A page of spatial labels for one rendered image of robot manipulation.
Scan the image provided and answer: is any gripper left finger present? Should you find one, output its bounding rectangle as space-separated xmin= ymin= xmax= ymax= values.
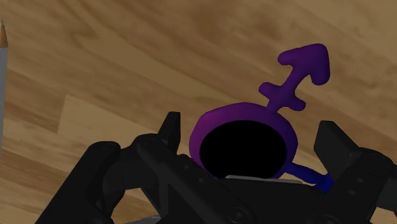
xmin=34 ymin=111 xmax=249 ymax=224

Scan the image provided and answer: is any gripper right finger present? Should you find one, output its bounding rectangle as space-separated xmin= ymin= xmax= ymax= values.
xmin=305 ymin=120 xmax=397 ymax=224

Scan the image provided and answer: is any purple arrow symbol pan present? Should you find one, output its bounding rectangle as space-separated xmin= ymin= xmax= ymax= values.
xmin=188 ymin=43 xmax=335 ymax=192

